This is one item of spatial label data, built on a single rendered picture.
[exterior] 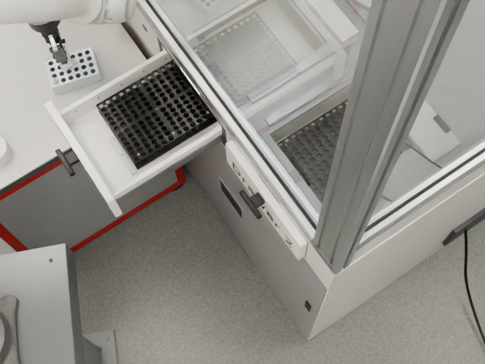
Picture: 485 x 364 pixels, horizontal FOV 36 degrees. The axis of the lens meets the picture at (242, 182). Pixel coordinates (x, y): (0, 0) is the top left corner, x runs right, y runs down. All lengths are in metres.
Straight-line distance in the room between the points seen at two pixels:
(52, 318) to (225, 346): 0.92
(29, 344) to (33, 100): 0.64
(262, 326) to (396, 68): 1.77
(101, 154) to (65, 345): 0.45
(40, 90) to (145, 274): 0.83
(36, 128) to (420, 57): 1.33
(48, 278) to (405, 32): 1.14
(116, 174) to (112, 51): 0.38
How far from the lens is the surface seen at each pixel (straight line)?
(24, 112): 1.95
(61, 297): 1.67
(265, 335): 2.46
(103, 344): 2.50
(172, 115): 1.72
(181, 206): 2.59
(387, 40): 0.77
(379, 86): 0.84
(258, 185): 1.61
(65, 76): 1.93
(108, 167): 1.76
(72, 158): 1.70
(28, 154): 1.90
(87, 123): 1.81
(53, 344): 1.65
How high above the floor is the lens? 2.43
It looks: 69 degrees down
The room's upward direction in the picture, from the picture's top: 3 degrees counter-clockwise
